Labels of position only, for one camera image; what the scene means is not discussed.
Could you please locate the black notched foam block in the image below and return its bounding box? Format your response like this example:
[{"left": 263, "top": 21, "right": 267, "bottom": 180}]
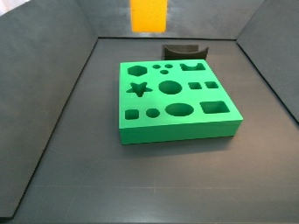
[{"left": 162, "top": 45, "right": 209, "bottom": 60}]

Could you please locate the orange rectangular panel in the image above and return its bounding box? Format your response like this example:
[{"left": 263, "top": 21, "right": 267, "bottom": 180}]
[{"left": 129, "top": 0, "right": 168, "bottom": 32}]

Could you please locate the green shape sorter box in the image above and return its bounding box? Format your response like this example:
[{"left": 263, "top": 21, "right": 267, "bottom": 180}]
[{"left": 118, "top": 59, "right": 243, "bottom": 144}]

